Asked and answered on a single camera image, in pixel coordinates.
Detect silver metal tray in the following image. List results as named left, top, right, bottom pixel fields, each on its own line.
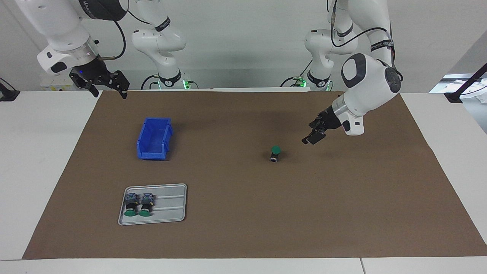
left=118, top=183, right=188, bottom=226

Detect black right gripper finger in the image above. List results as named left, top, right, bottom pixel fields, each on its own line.
left=101, top=70, right=131, bottom=100
left=69, top=72, right=100, bottom=99

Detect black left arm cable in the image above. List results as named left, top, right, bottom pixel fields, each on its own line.
left=326, top=0, right=404, bottom=82

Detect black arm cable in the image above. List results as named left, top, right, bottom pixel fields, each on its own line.
left=97, top=10, right=158, bottom=61
left=326, top=0, right=404, bottom=82

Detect black camera stand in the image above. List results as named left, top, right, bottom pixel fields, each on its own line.
left=444, top=63, right=487, bottom=104

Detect brown paper table mat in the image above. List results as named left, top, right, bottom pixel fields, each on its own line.
left=22, top=91, right=487, bottom=259

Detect blue plastic storage bin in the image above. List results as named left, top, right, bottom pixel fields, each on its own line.
left=137, top=117, right=173, bottom=160

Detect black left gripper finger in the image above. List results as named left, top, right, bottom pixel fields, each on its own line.
left=309, top=113, right=327, bottom=129
left=301, top=127, right=327, bottom=146

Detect white box yellow labels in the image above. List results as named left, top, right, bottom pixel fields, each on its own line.
left=40, top=74, right=75, bottom=91

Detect white crumpled sheet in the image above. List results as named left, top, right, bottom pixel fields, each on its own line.
left=430, top=74, right=487, bottom=106

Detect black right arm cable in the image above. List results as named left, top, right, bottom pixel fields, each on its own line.
left=97, top=10, right=158, bottom=61

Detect black clamp mount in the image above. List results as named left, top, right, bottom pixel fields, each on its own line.
left=0, top=78, right=20, bottom=102

